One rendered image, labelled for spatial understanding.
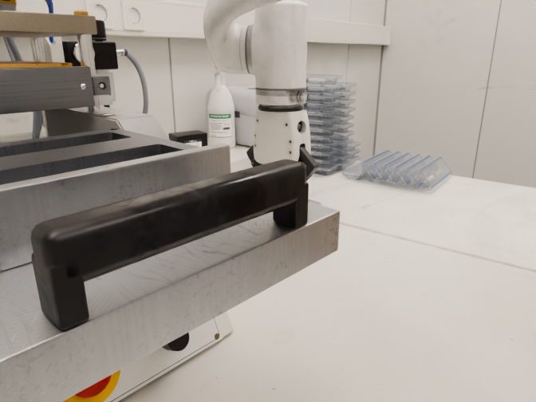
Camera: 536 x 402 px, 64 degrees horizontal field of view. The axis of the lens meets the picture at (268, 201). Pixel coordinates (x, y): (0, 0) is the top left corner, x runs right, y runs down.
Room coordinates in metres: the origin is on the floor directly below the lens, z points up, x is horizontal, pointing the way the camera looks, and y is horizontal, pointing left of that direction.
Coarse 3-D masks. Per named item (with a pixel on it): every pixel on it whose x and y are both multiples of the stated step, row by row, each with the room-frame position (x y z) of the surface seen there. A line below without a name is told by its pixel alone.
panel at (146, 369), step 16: (192, 336) 0.40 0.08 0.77; (208, 336) 0.41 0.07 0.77; (160, 352) 0.37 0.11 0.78; (176, 352) 0.38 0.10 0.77; (192, 352) 0.39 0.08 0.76; (128, 368) 0.35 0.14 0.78; (144, 368) 0.35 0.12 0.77; (160, 368) 0.36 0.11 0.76; (112, 384) 0.33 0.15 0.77; (128, 384) 0.34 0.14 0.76; (144, 384) 0.35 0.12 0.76; (64, 400) 0.30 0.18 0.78; (80, 400) 0.31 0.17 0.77; (96, 400) 0.31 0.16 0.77; (112, 400) 0.32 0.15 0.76
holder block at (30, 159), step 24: (0, 144) 0.37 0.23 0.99; (24, 144) 0.37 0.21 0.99; (48, 144) 0.39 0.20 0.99; (72, 144) 0.40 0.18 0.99; (96, 144) 0.37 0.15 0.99; (120, 144) 0.37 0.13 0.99; (144, 144) 0.37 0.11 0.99; (168, 144) 0.37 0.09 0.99; (0, 168) 0.29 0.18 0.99; (24, 168) 0.29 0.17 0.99; (48, 168) 0.30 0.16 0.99; (72, 168) 0.32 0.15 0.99
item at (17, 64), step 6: (0, 66) 0.47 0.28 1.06; (6, 66) 0.47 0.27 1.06; (12, 66) 0.47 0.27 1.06; (18, 66) 0.48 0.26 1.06; (24, 66) 0.48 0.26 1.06; (30, 66) 0.49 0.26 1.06; (36, 66) 0.49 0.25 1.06; (42, 66) 0.50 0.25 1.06; (48, 66) 0.50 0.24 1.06; (54, 66) 0.50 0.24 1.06; (60, 66) 0.51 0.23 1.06; (66, 66) 0.51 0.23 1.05
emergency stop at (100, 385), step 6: (108, 378) 0.32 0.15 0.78; (96, 384) 0.32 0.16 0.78; (102, 384) 0.32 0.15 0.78; (84, 390) 0.31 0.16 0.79; (90, 390) 0.31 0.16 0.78; (96, 390) 0.31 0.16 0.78; (102, 390) 0.32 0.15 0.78; (78, 396) 0.31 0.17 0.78; (84, 396) 0.31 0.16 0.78; (90, 396) 0.31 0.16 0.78
